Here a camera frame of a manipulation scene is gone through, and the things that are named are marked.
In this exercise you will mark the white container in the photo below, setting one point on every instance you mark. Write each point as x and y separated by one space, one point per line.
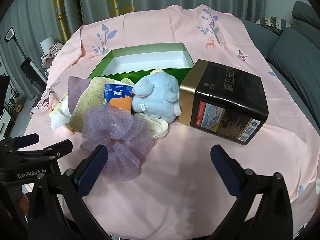
47 43

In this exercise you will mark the cream fluffy cloth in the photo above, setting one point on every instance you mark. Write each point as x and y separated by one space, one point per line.
157 127

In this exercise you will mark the pink printed bedsheet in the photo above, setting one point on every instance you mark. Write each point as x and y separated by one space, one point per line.
180 185

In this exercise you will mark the pale yellow printed pouch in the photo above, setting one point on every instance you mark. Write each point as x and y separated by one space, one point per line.
60 116

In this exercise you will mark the grey blue sofa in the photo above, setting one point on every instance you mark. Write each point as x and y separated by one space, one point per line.
295 60

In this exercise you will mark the striped cushion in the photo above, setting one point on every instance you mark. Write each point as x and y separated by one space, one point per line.
272 23

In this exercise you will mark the beige towel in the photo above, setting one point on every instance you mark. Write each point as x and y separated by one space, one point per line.
91 98

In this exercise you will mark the blue plush toy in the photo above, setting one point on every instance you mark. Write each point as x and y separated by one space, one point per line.
155 95

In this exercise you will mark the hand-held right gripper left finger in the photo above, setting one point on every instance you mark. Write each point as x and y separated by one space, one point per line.
92 171

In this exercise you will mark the black gold tin box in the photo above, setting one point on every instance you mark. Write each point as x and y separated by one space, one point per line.
225 92

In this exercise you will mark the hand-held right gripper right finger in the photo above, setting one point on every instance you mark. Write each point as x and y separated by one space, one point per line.
222 165

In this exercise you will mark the pile of pale clothes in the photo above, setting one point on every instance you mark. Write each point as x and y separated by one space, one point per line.
51 53

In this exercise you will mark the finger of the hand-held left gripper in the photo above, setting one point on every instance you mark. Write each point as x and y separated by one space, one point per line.
56 150
27 140

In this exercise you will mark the green cardboard box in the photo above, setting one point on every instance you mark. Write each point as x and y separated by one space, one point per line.
130 74

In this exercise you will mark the blue orange tissue pack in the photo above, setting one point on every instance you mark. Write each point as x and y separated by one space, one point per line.
117 100

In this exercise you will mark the gold patterned curtain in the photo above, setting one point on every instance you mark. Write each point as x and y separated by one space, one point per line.
65 10

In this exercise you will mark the dark flat panel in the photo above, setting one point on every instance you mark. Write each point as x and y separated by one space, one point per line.
4 92

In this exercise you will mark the purple towel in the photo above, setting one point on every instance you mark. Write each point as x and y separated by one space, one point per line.
75 90

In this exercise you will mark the purple mesh scrunchie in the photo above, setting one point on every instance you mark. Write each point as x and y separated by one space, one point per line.
112 127

